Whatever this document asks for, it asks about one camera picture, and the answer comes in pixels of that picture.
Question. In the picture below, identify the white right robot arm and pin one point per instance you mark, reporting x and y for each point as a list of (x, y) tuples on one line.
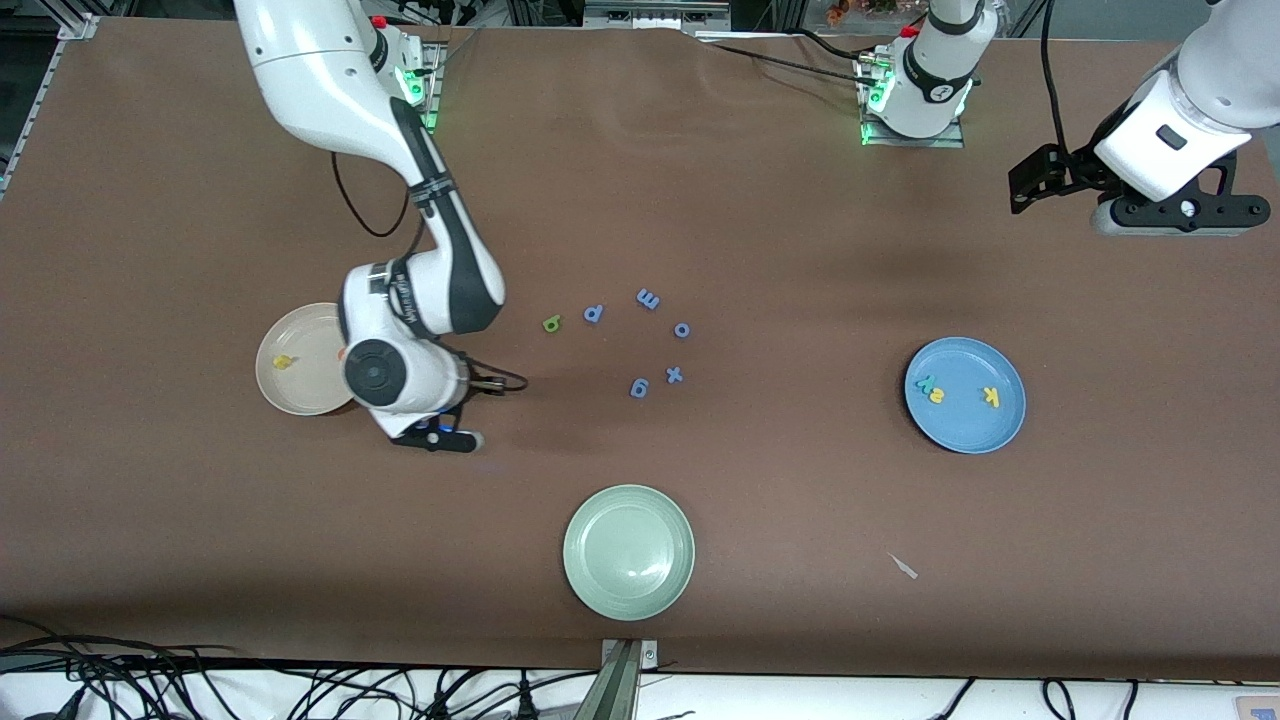
[(320, 80)]

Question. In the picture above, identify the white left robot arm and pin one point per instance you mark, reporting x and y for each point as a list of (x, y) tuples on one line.
[(935, 80)]

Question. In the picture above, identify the blue foam letter p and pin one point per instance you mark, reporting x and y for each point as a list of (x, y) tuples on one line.
[(593, 313)]

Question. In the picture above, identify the blue foam letter g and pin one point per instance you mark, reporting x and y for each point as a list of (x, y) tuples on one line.
[(639, 387)]

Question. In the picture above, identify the beige round plate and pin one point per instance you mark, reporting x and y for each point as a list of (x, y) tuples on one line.
[(300, 385)]

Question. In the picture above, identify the blue foam letter m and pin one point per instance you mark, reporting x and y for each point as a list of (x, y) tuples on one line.
[(647, 298)]

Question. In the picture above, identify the pale green round plate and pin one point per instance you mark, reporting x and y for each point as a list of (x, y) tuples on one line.
[(628, 552)]

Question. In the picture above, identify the brown table mat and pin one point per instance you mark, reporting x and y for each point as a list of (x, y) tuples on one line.
[(640, 200)]

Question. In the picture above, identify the orange dried plant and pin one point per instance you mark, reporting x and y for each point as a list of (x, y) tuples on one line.
[(860, 8)]

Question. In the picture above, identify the blue round plate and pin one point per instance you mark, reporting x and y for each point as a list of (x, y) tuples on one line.
[(965, 425)]

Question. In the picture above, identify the small grey tape scrap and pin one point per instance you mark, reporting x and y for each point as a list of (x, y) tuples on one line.
[(904, 567)]

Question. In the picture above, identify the tan cardboard piece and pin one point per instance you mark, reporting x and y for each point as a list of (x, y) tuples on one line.
[(1260, 710)]

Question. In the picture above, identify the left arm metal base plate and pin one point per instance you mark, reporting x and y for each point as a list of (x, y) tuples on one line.
[(880, 140)]

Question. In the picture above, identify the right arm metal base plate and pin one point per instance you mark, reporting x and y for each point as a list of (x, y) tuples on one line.
[(435, 60)]

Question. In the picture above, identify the aluminium camera post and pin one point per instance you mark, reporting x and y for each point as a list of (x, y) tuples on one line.
[(622, 690)]

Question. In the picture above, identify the silver aluminium frame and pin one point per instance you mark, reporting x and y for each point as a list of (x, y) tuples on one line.
[(655, 15)]

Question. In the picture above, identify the aluminium corner bracket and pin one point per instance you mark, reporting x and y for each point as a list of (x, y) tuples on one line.
[(80, 27)]

